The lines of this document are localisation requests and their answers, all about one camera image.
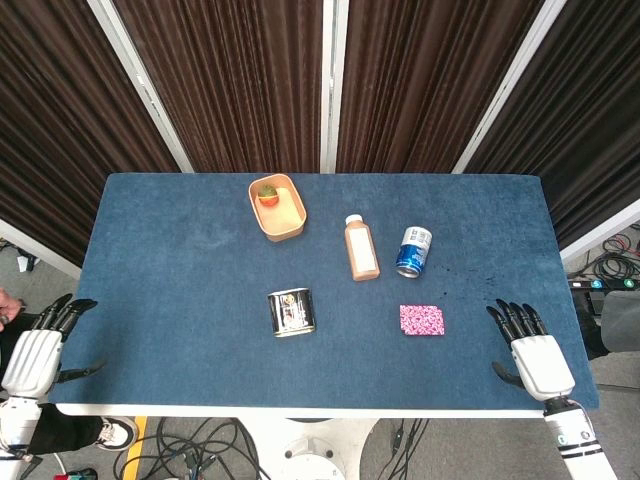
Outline blue drink can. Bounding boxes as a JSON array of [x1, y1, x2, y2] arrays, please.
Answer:
[[396, 225, 434, 280]]

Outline black luncheon meat tin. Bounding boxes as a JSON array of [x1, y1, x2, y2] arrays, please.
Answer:
[[266, 287, 318, 339]]

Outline black shoe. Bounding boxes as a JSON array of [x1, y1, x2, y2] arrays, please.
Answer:
[[581, 313, 610, 359]]

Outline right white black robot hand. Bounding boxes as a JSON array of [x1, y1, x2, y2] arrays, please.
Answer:
[[485, 298, 576, 402]]

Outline bystander bare hand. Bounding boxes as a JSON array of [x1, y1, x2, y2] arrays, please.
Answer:
[[0, 287, 27, 330]]

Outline blue felt table mat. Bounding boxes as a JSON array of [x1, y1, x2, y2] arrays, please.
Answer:
[[48, 172, 601, 412]]

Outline black foot pedal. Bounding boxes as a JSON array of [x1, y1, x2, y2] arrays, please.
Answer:
[[573, 289, 607, 317]]

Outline pink patterned pouch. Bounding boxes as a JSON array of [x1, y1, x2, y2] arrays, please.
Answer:
[[398, 303, 446, 339]]

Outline white black sneaker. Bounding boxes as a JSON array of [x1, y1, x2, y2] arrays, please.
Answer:
[[96, 416, 140, 452]]

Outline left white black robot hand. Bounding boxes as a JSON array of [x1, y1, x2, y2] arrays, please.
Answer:
[[2, 293, 107, 400]]

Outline gray trouser leg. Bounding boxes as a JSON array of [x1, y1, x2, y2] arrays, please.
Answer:
[[599, 289, 640, 352]]

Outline black power strip green lights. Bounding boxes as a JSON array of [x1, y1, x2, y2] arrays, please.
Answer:
[[568, 278, 640, 292]]

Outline white screen frame rail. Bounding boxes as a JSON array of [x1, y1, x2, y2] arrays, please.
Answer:
[[558, 198, 640, 264], [0, 218, 83, 280]]

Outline white screen frame post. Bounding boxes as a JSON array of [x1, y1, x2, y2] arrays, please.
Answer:
[[451, 0, 570, 175], [86, 0, 195, 174], [319, 0, 350, 174]]

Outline orange plastic bowl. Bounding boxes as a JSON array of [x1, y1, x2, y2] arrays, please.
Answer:
[[247, 173, 308, 244]]

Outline brown pleated curtain panel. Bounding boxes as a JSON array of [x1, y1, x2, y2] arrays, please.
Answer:
[[0, 0, 182, 269], [110, 0, 325, 174], [463, 0, 640, 251], [335, 0, 545, 174]]

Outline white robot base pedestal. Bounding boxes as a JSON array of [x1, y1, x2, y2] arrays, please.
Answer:
[[238, 416, 378, 480]]

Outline brown juice bottle white cap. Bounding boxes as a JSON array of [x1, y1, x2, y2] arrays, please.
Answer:
[[343, 214, 382, 283]]

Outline black floor cable bundle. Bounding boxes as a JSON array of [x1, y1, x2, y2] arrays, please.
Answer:
[[111, 417, 282, 480], [567, 232, 640, 281], [368, 417, 432, 480]]

